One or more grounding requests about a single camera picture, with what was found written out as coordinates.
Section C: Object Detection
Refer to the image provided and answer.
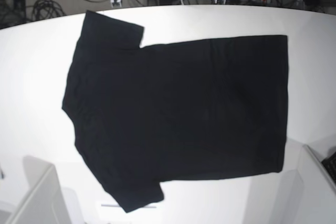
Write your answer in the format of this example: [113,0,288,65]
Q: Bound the black T-shirt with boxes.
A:
[62,11,289,212]

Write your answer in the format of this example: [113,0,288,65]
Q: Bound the left white partition panel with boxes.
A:
[5,156,72,223]

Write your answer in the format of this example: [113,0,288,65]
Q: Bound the white partition panel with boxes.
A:
[5,156,72,223]
[273,145,335,223]

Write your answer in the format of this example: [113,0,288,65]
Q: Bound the right white partition panel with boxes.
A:
[273,145,335,223]

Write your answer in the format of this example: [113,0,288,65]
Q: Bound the black keyboard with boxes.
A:
[322,153,336,182]

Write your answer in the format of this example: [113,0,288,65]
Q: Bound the table cable slot cover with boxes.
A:
[100,202,157,208]

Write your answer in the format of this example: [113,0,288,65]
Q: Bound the black coiled cable bundle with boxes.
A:
[31,0,65,22]

